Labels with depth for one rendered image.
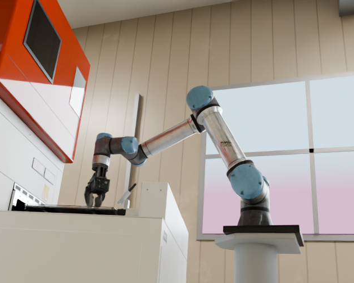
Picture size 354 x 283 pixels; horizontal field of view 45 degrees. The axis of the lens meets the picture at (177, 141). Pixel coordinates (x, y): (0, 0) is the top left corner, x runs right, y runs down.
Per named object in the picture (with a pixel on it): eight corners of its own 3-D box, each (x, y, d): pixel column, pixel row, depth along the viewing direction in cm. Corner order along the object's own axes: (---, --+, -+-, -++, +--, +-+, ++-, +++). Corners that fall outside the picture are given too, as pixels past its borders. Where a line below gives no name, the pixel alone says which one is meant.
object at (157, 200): (137, 220, 146) (141, 181, 152) (160, 248, 196) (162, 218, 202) (164, 221, 145) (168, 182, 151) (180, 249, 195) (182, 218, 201)
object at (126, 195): (114, 215, 206) (118, 189, 212) (116, 217, 210) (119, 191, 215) (127, 216, 206) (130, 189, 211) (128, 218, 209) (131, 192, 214)
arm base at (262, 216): (278, 238, 170) (278, 213, 174) (269, 229, 158) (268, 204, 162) (242, 239, 176) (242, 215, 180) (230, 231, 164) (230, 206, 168)
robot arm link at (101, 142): (110, 131, 189) (92, 132, 191) (107, 154, 184) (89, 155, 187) (118, 137, 195) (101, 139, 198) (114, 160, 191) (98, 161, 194)
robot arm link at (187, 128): (219, 106, 201) (128, 154, 207) (213, 95, 192) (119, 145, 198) (229, 125, 196) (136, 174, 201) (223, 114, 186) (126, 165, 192)
